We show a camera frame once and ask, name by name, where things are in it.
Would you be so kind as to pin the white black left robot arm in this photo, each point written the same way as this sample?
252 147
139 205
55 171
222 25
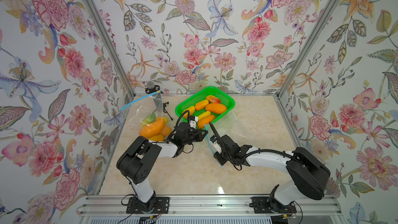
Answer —
138 160

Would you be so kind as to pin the orange mango back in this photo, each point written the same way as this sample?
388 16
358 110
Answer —
201 105

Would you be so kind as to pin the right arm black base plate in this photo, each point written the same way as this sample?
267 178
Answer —
263 205

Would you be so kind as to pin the green mango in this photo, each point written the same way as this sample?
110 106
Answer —
149 119

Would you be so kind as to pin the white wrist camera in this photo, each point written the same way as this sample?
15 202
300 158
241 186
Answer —
193 121
216 148

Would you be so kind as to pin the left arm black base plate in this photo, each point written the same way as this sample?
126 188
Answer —
156 205

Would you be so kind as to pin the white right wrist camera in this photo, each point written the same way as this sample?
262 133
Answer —
216 148

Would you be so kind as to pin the clear zip-top bag blue zipper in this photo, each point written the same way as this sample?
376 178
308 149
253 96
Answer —
145 117

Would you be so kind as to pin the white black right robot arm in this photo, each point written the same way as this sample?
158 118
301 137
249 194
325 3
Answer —
308 176

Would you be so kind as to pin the yellow crumpled mango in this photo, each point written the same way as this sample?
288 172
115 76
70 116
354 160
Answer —
204 114

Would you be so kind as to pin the green plastic basket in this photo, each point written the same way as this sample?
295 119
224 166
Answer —
191 101

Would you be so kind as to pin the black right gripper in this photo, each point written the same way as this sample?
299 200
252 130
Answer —
217 155

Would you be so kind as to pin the black tripod microphone stand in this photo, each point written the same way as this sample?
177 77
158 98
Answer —
165 109

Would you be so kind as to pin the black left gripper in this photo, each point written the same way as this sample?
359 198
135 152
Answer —
197 132

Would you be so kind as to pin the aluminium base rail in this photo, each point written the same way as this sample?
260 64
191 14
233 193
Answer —
204 205

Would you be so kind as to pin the red yellow mango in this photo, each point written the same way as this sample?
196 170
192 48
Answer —
213 99

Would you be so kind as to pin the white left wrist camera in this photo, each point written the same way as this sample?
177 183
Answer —
193 121

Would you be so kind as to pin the orange mango front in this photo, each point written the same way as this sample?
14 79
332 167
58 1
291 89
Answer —
216 108

